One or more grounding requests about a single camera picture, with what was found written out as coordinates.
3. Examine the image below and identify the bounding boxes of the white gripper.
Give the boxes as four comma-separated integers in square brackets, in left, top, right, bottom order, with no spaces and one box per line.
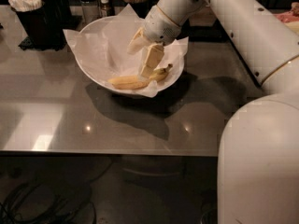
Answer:
[127,6,181,78]

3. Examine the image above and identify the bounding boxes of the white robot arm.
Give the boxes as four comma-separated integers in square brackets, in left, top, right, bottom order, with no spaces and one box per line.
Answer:
[128,0,299,224]

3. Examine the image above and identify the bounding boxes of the black floor cables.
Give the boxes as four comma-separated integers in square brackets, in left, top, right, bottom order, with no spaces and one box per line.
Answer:
[0,159,116,224]

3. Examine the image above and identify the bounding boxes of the black cutlery holder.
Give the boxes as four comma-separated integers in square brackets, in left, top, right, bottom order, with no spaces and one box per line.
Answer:
[11,0,81,50]

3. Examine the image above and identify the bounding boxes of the yellow banana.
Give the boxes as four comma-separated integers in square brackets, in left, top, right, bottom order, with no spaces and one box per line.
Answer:
[108,63,173,90]

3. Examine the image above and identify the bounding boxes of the small sauce bottle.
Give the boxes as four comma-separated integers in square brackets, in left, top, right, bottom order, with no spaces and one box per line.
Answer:
[100,0,113,17]

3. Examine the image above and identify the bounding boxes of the glass shaker dark lid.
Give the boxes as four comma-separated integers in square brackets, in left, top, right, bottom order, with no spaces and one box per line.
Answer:
[79,0,99,23]

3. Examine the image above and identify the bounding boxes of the white paper liner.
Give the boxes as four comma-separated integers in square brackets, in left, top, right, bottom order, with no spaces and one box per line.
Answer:
[63,4,190,99]

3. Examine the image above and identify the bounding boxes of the white bowl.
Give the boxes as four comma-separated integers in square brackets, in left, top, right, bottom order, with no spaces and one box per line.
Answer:
[74,15,186,98]

